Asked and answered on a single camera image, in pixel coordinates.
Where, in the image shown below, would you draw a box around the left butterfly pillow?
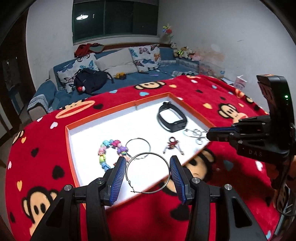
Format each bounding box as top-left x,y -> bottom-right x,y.
57,53 -> 99,93

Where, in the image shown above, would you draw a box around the brown door frame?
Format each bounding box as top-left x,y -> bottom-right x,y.
1,11 -> 36,136

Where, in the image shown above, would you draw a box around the red pearl earrings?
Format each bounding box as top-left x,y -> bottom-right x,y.
163,137 -> 184,155

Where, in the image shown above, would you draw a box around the right butterfly pillow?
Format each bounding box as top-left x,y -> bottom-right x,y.
129,44 -> 161,73

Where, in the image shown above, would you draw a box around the butterfly pillow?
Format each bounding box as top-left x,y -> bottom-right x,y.
57,53 -> 99,93
129,44 -> 161,73

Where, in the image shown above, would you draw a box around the colourful bead bracelet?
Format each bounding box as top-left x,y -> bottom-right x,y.
98,139 -> 131,172

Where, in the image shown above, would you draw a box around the blue sofa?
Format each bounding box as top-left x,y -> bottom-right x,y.
27,47 -> 200,121

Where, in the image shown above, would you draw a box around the black backpack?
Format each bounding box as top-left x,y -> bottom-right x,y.
74,68 -> 114,95

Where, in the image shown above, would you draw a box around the white cushion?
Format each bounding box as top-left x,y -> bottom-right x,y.
95,48 -> 138,77

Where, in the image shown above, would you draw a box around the dark window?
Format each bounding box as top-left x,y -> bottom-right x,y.
72,1 -> 159,43

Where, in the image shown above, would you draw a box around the colourful artificial flower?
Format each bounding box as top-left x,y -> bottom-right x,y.
161,24 -> 173,44

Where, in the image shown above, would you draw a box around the plush toys pile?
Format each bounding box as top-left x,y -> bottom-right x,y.
170,42 -> 202,61

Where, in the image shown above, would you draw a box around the silver chain necklace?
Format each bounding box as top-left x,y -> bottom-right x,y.
182,128 -> 210,145

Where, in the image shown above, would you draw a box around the red monkey print blanket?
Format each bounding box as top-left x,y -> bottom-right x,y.
5,75 -> 280,240

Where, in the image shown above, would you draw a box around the orange shallow box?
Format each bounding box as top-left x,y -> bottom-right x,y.
65,92 -> 212,205

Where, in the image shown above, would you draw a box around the milk tea cup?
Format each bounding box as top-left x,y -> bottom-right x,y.
233,75 -> 247,91

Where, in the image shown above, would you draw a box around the black smart watch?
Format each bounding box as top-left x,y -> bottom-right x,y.
157,101 -> 188,133

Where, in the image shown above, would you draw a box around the red clothes on sofa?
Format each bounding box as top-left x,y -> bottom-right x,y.
74,43 -> 104,58

